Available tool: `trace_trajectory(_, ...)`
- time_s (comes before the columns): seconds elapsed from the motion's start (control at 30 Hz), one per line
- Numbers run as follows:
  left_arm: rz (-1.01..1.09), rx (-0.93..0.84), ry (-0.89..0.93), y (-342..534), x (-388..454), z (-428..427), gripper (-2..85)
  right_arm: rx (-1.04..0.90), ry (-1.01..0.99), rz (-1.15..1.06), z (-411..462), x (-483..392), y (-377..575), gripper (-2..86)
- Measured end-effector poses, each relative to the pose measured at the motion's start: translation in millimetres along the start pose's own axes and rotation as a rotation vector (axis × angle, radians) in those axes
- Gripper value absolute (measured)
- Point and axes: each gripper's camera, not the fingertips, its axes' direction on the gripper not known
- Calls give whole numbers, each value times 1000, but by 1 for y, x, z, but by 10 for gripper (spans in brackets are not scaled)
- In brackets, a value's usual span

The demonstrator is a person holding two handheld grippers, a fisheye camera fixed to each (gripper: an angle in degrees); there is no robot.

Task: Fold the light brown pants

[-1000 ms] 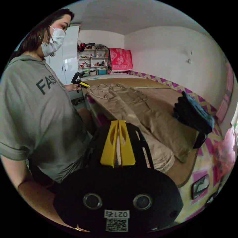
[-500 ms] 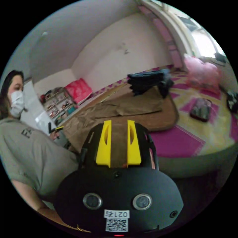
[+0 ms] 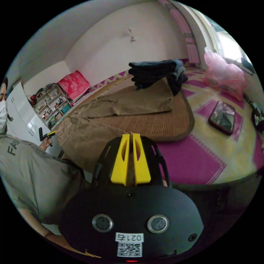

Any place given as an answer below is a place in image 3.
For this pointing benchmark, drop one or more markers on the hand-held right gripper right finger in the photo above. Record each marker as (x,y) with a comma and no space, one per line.
(141,169)

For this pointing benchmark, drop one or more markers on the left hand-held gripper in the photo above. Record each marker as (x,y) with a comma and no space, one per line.
(46,137)

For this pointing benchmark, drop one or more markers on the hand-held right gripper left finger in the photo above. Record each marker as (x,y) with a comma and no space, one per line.
(119,165)

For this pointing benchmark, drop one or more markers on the light brown pants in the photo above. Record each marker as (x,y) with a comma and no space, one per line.
(86,140)

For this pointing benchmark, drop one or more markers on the person's right forearm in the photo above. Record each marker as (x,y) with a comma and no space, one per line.
(37,224)

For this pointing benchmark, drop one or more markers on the person's left hand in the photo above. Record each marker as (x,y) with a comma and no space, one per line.
(44,145)

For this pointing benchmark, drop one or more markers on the shelf with small items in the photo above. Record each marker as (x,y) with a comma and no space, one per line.
(51,103)

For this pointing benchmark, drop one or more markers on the white cupboard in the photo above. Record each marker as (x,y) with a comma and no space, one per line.
(20,115)

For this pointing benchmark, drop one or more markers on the bed with purple patterned mat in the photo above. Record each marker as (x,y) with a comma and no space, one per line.
(185,163)

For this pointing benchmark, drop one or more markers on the brown woven mat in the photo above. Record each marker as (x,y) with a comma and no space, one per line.
(156,125)

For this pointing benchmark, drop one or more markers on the person's body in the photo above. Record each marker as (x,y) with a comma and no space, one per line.
(31,175)

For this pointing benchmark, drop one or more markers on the red patterned pillow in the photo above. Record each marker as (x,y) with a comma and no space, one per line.
(75,84)

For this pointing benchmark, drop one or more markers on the tablet with dark red case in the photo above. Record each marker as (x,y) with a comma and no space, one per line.
(222,117)

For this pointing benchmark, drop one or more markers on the pile of clothes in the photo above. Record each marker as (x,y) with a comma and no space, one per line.
(156,72)

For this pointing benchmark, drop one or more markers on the pink plastic bag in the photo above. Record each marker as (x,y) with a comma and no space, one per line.
(224,76)

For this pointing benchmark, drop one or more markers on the black and white bag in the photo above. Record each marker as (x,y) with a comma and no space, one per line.
(257,115)

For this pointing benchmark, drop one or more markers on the pink curtain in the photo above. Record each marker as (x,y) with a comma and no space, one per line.
(188,35)

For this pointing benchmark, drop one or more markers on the window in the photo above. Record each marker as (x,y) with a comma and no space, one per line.
(229,43)

